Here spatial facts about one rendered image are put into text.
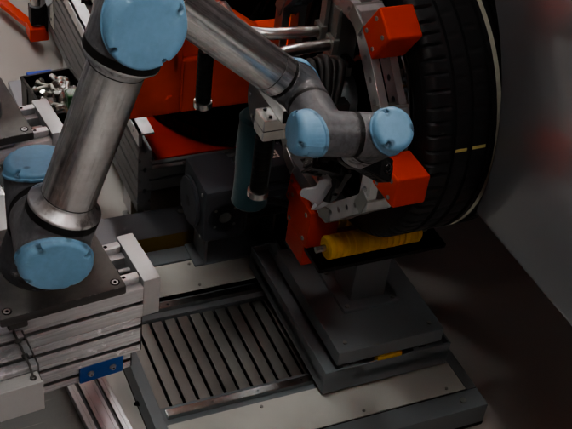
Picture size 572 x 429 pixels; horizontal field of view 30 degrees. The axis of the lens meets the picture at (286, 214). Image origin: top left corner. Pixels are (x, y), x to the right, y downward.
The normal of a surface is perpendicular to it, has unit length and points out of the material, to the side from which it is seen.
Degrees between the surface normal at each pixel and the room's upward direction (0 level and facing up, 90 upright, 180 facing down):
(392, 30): 35
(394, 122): 44
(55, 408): 0
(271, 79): 94
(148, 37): 83
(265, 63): 73
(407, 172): 0
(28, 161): 8
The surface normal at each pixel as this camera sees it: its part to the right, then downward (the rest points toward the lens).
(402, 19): 0.31, -0.29
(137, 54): 0.34, 0.52
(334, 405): 0.11, -0.77
